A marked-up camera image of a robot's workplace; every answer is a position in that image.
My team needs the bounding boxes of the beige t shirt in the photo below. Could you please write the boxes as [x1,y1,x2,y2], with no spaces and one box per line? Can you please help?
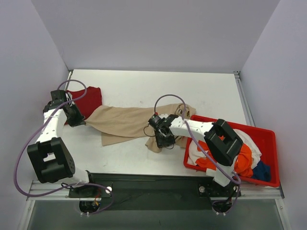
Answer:
[85,102,197,154]

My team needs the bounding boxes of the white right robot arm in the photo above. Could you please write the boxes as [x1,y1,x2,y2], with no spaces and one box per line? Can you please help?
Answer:
[148,114,243,196]

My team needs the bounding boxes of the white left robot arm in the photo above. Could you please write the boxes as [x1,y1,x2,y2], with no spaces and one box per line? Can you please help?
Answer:
[27,90,97,197]

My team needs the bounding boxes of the folded red t shirt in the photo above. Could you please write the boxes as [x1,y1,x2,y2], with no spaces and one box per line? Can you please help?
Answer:
[69,86,102,121]

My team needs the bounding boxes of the white t shirt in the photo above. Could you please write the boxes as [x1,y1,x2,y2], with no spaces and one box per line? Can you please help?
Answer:
[187,129,262,172]

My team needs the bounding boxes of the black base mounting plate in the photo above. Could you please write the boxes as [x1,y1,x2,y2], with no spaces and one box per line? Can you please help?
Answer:
[68,173,241,212]

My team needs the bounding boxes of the orange t shirt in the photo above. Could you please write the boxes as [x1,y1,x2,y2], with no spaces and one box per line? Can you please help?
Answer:
[192,137,254,178]

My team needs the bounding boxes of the red plastic bin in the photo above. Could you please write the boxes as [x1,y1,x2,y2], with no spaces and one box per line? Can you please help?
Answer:
[183,122,280,187]

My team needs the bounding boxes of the blue t shirt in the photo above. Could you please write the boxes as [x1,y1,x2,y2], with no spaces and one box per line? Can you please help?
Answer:
[251,161,272,182]

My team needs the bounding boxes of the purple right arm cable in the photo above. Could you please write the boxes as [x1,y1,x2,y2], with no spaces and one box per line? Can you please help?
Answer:
[153,94,242,215]

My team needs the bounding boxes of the aluminium table frame rail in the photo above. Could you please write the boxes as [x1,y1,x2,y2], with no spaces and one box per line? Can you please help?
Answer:
[233,71,255,127]

